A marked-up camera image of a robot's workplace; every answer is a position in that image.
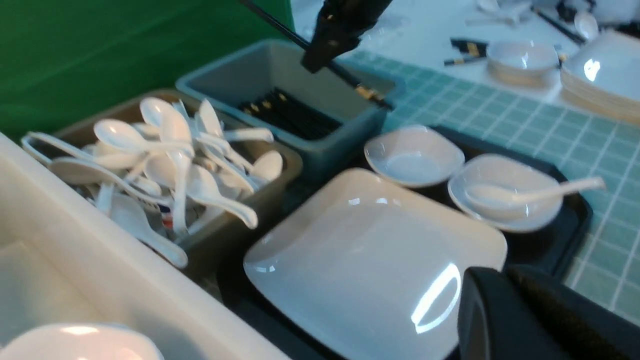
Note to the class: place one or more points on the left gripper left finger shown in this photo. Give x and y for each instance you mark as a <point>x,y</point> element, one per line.
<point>494,322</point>

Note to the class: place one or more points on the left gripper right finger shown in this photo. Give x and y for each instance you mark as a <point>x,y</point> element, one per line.
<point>580,326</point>

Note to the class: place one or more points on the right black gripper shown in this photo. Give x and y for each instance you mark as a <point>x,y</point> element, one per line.
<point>338,29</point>

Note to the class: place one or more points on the black chopstick gold band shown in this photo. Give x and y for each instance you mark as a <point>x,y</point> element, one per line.
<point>363,90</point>

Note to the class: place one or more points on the white soup spoon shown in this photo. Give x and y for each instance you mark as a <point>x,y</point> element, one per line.
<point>488,195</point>

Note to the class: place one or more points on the white small dish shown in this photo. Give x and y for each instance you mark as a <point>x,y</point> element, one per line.
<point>414,156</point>
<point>495,169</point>

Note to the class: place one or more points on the large white square rice plate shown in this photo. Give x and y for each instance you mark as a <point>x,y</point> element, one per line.
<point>372,270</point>

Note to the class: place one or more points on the grey-blue plastic chopstick bin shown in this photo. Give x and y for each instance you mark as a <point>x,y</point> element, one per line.
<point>233,82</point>

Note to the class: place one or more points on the bundle of black chopsticks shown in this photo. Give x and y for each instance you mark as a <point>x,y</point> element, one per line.
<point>282,110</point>

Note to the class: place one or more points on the black plastic serving tray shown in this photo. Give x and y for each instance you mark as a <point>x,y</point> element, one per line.
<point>548,249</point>

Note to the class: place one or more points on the teal checkered table mat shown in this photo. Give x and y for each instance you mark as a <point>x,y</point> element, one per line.
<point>606,267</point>

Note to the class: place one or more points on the background white bowl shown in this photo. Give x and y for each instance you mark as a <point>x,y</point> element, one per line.
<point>523,63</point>

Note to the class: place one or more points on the brown plastic spoon bin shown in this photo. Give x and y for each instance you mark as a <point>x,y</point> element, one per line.
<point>206,248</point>

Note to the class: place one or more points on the pile of white soup spoons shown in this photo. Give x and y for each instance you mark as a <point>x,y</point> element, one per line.
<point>166,177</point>

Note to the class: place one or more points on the background stack of white plates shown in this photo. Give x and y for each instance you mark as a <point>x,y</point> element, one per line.
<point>603,76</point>

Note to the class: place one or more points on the green cloth backdrop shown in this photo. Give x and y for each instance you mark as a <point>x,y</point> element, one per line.
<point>64,60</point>

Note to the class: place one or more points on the large white plastic tub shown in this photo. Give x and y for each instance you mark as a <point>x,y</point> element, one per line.
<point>62,260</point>

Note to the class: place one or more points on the stack of white small bowls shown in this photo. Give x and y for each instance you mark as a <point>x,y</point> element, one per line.
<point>81,341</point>

